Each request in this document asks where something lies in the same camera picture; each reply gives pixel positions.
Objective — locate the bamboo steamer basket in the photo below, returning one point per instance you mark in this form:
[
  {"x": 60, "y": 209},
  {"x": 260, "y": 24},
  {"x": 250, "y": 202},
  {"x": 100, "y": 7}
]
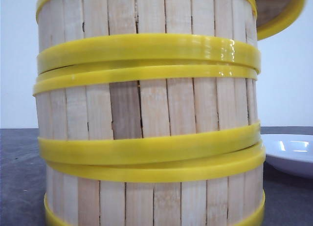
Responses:
[
  {"x": 61, "y": 21},
  {"x": 222, "y": 190},
  {"x": 140, "y": 115}
]

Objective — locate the white ceramic plate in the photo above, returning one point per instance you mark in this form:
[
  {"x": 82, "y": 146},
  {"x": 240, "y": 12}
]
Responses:
[{"x": 289, "y": 153}]

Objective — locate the woven bamboo steamer lid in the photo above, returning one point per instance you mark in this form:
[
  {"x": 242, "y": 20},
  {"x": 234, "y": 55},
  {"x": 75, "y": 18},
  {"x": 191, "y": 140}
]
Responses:
[{"x": 276, "y": 15}]

